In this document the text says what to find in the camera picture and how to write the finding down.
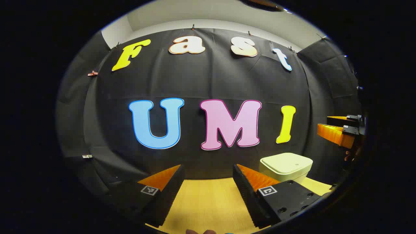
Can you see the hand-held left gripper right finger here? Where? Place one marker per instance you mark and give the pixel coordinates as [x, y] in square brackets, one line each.
[243, 188]

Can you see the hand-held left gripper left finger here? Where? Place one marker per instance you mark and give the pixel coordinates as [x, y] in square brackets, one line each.
[174, 185]

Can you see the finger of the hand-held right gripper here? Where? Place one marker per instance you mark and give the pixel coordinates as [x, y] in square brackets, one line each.
[334, 135]
[336, 122]

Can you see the pale green desktop garbage bin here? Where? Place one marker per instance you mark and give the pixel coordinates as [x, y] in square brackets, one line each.
[286, 165]

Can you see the wooden desktop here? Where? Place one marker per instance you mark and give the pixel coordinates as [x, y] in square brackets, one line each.
[208, 201]

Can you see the black backdrop cloth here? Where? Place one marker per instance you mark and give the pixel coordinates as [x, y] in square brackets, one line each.
[195, 81]

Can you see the small orange clip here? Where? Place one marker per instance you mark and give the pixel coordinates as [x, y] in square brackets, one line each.
[92, 73]

